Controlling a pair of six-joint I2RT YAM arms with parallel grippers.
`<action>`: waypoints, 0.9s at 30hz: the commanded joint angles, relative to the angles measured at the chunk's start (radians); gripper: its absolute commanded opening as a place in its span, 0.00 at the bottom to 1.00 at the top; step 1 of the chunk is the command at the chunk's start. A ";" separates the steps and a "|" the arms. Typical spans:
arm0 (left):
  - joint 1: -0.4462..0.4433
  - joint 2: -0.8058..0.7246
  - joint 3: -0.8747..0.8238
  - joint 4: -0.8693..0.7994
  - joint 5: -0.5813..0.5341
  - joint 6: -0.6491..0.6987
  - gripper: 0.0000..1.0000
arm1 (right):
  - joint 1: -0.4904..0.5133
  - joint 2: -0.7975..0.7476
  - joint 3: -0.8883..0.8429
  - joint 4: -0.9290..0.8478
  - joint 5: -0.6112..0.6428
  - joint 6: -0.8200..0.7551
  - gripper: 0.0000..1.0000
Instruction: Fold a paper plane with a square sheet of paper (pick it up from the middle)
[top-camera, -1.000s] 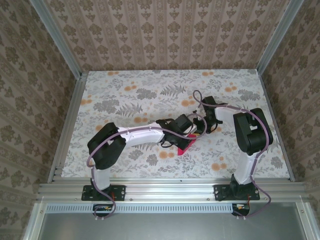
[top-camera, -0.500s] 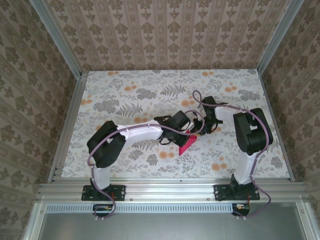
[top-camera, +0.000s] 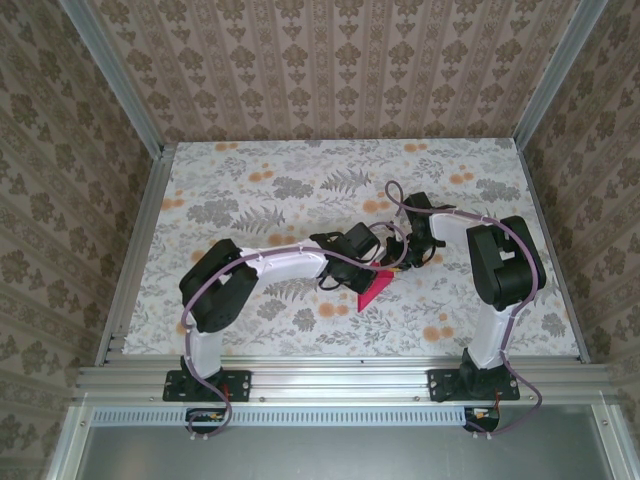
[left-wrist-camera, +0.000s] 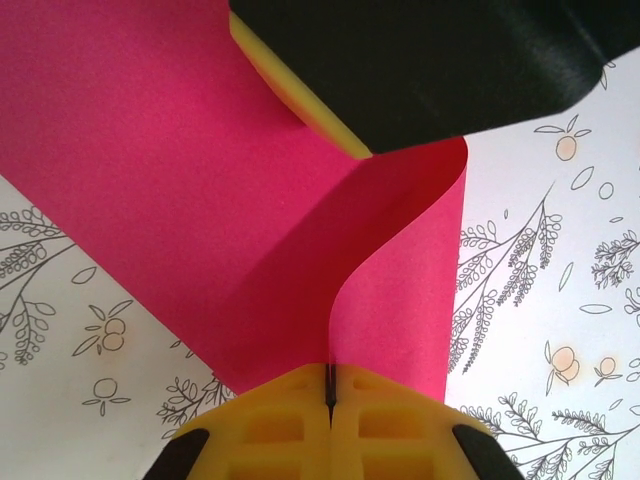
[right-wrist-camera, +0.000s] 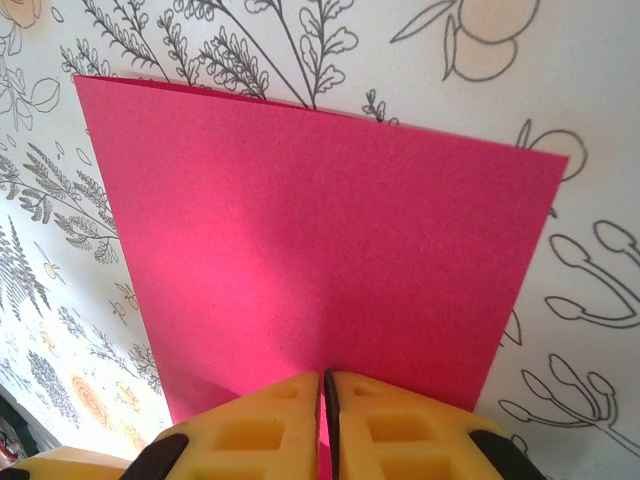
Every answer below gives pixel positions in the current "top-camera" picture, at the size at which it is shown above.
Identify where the pink square paper sheet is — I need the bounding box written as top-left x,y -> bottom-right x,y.
356,259 -> 396,314

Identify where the grey metal sheet panel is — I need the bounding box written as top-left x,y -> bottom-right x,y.
47,404 -> 640,480

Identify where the floral table cover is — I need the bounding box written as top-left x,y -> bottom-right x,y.
122,139 -> 581,359

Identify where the black connector board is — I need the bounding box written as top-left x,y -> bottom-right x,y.
185,407 -> 234,435
462,405 -> 501,434

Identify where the aluminium frame cross rail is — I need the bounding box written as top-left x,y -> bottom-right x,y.
72,363 -> 619,404

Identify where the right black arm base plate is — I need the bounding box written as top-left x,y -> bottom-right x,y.
427,368 -> 521,404

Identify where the right aluminium side rail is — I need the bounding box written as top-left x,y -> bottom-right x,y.
517,142 -> 591,365

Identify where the aluminium side rail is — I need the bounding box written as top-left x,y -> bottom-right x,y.
94,142 -> 177,366
517,142 -> 591,365

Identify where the grey slotted cable duct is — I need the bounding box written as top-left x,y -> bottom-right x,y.
92,405 -> 469,426

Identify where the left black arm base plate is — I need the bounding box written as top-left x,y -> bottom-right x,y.
163,368 -> 252,403

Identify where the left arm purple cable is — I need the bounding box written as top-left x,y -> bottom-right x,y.
180,222 -> 409,444

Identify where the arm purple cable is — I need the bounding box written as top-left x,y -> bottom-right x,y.
180,222 -> 409,444
384,180 -> 547,441

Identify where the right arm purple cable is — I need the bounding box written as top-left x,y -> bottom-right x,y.
384,180 -> 547,441

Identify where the right aluminium frame post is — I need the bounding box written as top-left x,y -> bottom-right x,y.
512,0 -> 612,149

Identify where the aluminium frame post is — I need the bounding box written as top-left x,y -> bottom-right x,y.
512,0 -> 612,149
58,0 -> 166,159

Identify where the left aluminium side rail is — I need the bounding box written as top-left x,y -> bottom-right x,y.
94,142 -> 177,366

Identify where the left aluminium frame post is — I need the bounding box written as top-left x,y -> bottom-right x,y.
58,0 -> 166,159

